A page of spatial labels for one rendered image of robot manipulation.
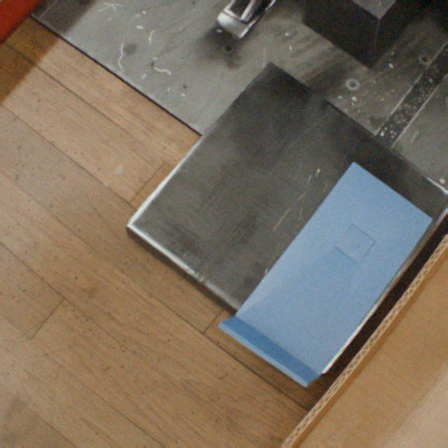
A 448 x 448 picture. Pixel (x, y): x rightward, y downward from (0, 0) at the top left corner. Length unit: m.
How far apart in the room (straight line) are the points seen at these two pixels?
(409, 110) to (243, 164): 0.14
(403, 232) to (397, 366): 0.09
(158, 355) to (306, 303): 0.11
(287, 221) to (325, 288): 0.05
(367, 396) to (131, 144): 0.25
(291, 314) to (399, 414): 0.11
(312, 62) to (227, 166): 0.11
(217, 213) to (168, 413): 0.14
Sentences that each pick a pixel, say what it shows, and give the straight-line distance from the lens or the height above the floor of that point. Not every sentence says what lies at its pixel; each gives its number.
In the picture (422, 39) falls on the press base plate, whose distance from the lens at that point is 0.98.
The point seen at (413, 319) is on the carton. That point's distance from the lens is 0.89.
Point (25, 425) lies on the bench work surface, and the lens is 0.88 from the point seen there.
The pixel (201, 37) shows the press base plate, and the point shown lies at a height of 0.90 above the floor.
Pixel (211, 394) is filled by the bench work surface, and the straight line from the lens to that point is 0.87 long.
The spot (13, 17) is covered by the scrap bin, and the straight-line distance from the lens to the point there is 0.97.
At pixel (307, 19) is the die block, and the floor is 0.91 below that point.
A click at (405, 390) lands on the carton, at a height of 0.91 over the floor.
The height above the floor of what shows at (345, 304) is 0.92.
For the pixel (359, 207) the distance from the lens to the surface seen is 0.89.
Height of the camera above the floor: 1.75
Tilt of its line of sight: 70 degrees down
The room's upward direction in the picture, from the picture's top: 1 degrees counter-clockwise
